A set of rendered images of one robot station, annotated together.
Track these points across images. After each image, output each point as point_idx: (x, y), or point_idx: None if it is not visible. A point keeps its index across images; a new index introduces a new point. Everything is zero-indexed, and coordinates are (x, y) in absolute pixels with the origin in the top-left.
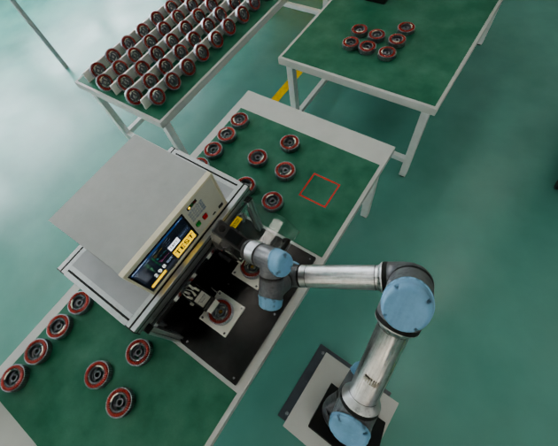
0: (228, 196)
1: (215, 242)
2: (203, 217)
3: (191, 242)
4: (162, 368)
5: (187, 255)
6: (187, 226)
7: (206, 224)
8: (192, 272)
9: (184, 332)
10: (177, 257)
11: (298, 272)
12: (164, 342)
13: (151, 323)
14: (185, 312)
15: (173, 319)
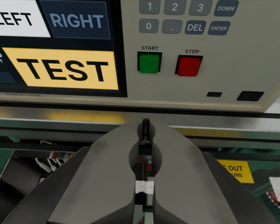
0: None
1: (76, 174)
2: (181, 59)
3: (93, 90)
4: None
5: (60, 106)
6: (102, 16)
7: (168, 97)
8: (46, 148)
9: (9, 190)
10: (25, 83)
11: None
12: None
13: None
14: (40, 171)
15: (26, 161)
